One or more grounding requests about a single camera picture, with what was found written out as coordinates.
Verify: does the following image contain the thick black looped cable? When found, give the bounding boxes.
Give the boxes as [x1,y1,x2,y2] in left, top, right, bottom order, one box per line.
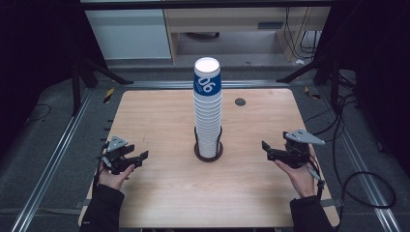
[339,171,397,211]

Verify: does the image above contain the light wooden desk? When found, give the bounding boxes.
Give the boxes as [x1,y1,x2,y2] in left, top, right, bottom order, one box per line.
[163,7,333,63]

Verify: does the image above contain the yellow black tape strip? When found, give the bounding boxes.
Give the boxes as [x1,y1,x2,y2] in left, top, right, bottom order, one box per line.
[304,86,322,101]
[102,87,115,104]

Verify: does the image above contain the black metal stand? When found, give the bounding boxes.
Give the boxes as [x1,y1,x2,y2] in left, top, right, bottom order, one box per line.
[71,54,133,115]
[276,47,342,110]

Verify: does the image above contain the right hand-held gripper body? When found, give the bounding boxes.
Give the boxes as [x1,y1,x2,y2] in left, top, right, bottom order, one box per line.
[283,128,327,169]

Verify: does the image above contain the aluminium floor rail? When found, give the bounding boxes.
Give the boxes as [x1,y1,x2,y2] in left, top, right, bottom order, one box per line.
[127,79,291,91]
[318,93,402,232]
[11,88,95,232]

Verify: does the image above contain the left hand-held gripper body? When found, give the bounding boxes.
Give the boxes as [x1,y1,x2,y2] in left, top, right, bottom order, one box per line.
[102,135,135,176]

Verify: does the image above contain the grey table bracket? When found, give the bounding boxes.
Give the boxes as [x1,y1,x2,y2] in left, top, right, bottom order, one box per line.
[74,198,93,209]
[322,198,343,208]

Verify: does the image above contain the thin black floor cable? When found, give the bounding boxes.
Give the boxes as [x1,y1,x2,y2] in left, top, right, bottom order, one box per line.
[23,103,52,127]

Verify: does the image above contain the black curtain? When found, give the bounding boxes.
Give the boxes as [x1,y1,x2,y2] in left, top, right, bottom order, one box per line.
[322,0,410,175]
[0,0,107,156]

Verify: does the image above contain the right hand-held gripper cable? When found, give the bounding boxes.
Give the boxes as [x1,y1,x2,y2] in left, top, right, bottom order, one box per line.
[307,154,326,201]

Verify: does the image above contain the white cabinet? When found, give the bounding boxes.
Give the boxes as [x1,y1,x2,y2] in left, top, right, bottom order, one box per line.
[84,9,172,61]

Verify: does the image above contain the left hand-held gripper cable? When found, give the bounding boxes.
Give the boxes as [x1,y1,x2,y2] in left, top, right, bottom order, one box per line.
[92,141,109,196]

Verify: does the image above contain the black hanging cable bundle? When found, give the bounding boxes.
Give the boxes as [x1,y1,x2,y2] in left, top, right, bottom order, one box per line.
[284,7,320,61]

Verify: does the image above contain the black floor cables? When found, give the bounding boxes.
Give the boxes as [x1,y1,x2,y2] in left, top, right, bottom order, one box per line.
[304,93,359,144]

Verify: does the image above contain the stack of ribbed paper cups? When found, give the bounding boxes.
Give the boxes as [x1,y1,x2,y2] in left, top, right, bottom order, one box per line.
[192,56,223,159]

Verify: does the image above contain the black wire cup holder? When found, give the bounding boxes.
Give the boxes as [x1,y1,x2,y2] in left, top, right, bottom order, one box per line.
[192,126,224,163]

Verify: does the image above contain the person's right hand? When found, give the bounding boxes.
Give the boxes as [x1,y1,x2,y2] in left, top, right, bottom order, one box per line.
[274,159,318,199]

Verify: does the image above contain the person's left hand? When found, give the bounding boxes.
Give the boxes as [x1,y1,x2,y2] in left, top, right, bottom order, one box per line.
[98,162,135,190]

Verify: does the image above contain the hand-held gripper cable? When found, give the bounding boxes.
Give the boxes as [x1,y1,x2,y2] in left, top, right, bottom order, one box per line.
[307,154,326,201]
[92,141,109,196]

